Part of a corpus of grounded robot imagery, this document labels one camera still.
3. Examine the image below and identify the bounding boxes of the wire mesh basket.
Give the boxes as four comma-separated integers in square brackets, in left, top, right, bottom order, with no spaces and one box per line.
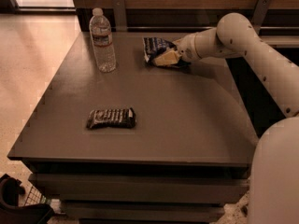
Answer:
[24,186,50,206]

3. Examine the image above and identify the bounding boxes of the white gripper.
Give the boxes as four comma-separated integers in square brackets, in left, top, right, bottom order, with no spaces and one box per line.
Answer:
[152,34,201,66]

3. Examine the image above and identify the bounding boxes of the blue chip bag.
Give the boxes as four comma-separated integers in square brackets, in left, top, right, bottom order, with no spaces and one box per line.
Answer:
[143,37,190,68]

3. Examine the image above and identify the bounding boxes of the lower grey table drawer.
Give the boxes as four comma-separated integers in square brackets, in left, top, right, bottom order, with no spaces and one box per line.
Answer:
[62,202,224,223]

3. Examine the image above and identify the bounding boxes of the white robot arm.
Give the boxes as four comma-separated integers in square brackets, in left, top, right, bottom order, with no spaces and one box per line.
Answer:
[174,13,299,224]

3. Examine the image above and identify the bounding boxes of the black bag on floor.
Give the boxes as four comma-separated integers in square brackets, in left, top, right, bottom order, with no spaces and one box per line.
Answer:
[0,173,56,224]

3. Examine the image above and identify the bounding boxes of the grey metal bracket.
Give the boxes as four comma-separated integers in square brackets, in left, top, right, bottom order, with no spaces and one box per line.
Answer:
[251,0,272,33]
[112,0,128,32]

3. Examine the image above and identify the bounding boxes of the grey left metal bracket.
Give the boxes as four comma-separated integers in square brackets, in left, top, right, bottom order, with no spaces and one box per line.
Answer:
[112,0,128,32]

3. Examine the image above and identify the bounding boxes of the grey right metal bracket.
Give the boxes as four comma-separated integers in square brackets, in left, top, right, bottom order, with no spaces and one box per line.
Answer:
[251,0,272,33]

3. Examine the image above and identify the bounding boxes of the clear plastic water bottle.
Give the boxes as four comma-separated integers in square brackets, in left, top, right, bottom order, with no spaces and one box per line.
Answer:
[89,7,117,73]

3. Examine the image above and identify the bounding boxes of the grey table drawer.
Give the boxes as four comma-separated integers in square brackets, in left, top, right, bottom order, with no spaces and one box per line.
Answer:
[62,202,224,223]
[29,174,249,203]

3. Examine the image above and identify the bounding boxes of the dark chocolate bar wrapper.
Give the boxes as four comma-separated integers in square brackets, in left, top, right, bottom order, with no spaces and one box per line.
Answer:
[86,108,136,130]

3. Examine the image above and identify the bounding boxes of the upper grey table drawer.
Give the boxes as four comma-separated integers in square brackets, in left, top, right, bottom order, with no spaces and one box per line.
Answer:
[29,174,249,203]

